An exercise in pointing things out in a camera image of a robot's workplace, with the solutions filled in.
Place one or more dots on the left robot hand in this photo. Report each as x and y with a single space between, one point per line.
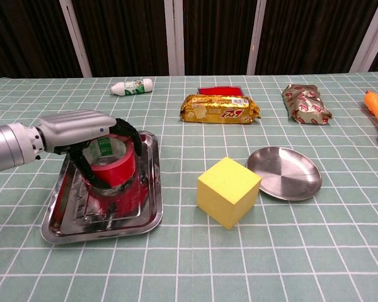
75 129

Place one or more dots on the red tape roll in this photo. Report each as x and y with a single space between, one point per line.
119 171

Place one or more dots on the yellow foam cube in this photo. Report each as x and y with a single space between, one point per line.
226 192

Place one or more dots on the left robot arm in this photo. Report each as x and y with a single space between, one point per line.
9 146

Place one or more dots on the white green plastic bottle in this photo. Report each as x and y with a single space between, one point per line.
132 87

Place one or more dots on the rectangular steel tray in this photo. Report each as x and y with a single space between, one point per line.
126 223

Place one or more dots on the dark pleated curtain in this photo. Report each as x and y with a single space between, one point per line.
129 31

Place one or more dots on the gold biscuit packet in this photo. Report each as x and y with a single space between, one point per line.
217 108

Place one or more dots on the flat red box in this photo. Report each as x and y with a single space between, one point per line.
220 90

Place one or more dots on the green checked tablecloth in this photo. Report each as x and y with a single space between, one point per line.
208 267

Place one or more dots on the round steel plate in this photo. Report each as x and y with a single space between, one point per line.
289 176

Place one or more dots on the crumpled silver snack packet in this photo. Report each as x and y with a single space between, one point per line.
304 107

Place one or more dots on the white frame post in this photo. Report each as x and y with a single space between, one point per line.
257 34
174 37
77 41
368 41

